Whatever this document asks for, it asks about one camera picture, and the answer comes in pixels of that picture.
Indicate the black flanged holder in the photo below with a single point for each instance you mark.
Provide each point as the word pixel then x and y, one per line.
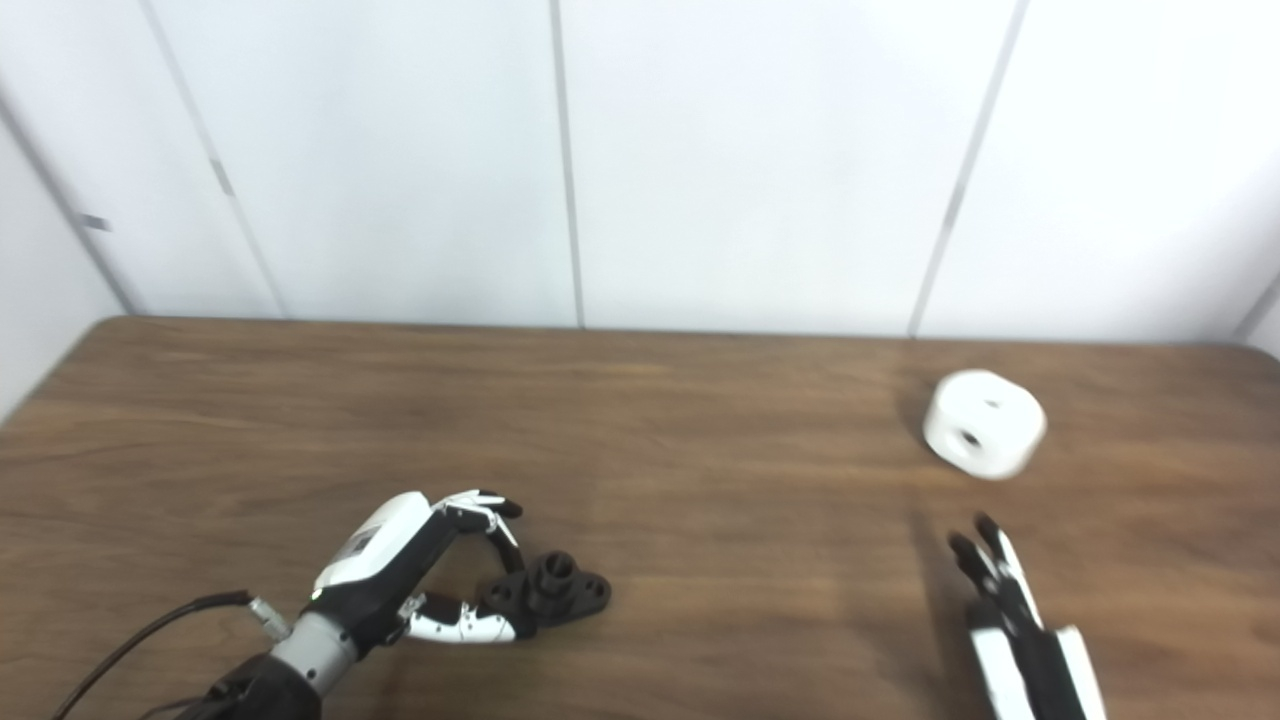
pixel 560 590

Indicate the round white piece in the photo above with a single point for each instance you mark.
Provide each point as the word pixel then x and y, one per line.
pixel 985 425

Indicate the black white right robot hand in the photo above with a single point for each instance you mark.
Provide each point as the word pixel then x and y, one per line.
pixel 1030 670

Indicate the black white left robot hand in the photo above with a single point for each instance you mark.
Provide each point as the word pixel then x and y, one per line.
pixel 375 555

